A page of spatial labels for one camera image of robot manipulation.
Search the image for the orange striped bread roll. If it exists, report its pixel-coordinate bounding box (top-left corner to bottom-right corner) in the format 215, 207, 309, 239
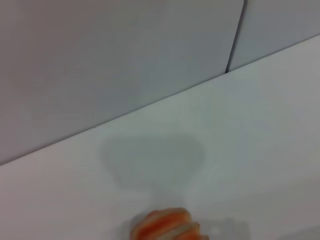
129, 206, 210, 240

